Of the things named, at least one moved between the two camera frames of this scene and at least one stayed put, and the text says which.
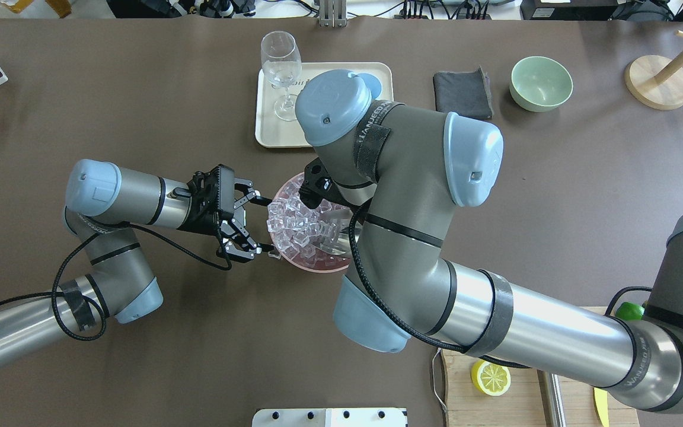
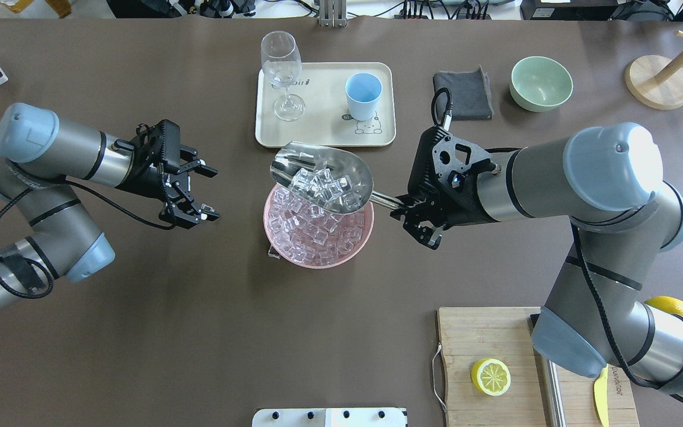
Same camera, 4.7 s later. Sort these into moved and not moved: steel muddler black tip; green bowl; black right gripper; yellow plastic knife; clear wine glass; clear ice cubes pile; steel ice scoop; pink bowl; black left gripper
Moved: black left gripper; black right gripper; steel ice scoop
Not moved: pink bowl; steel muddler black tip; clear wine glass; clear ice cubes pile; yellow plastic knife; green bowl
